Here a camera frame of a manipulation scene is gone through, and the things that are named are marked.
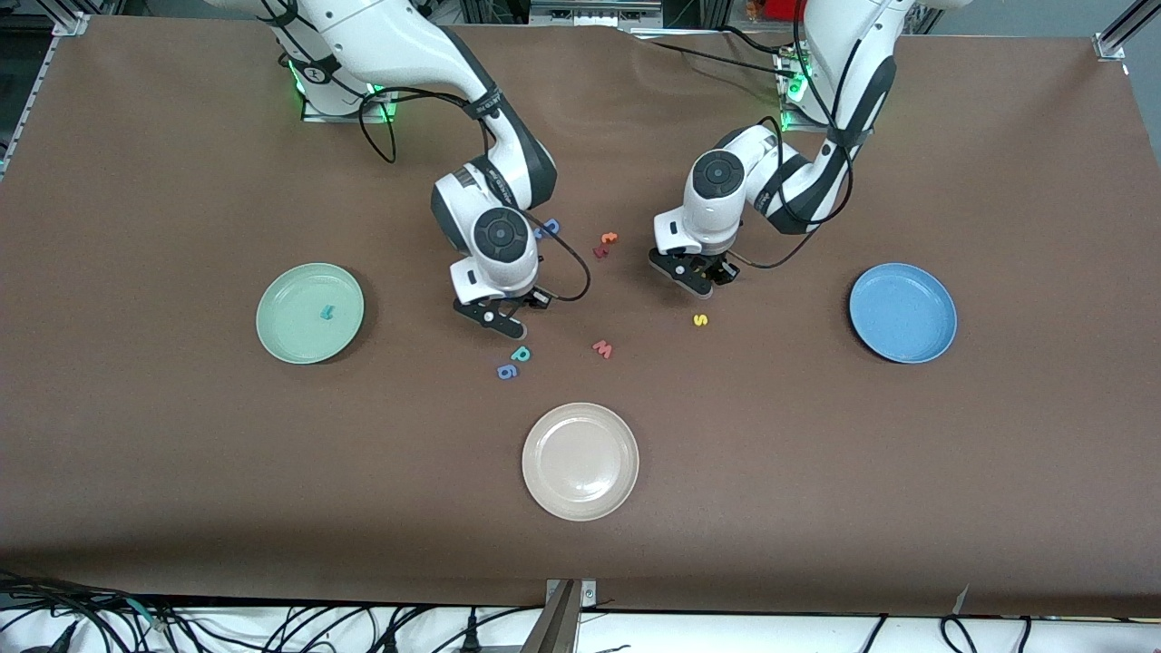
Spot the brown table cover sheet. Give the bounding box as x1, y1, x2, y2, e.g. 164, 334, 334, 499
0, 16, 1161, 619

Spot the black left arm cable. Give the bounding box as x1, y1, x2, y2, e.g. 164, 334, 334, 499
726, 36, 858, 271

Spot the metal table bracket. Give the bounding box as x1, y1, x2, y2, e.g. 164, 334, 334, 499
520, 579, 598, 653

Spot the thick black floor cable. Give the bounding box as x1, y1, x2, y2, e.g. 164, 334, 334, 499
0, 570, 173, 636

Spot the grey equipment box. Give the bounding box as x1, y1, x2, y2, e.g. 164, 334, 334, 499
529, 0, 668, 28

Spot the blue plate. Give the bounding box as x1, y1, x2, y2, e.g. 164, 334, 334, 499
848, 262, 959, 365

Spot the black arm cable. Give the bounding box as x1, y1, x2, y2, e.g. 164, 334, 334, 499
356, 86, 498, 166
531, 214, 592, 302
726, 36, 858, 271

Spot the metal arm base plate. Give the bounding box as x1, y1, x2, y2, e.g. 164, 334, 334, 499
302, 86, 402, 123
778, 50, 876, 135

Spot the aluminium frame profile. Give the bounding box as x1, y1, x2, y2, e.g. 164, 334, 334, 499
1093, 0, 1161, 63

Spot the black cable to base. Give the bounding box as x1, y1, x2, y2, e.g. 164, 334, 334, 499
646, 40, 792, 81
721, 24, 804, 57

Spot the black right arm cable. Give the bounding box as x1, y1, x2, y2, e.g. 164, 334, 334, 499
531, 214, 592, 302
356, 86, 498, 166

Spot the beige plate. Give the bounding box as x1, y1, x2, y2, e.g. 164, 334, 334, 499
522, 402, 640, 522

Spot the pale green plate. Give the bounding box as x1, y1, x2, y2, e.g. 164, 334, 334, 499
255, 262, 366, 365

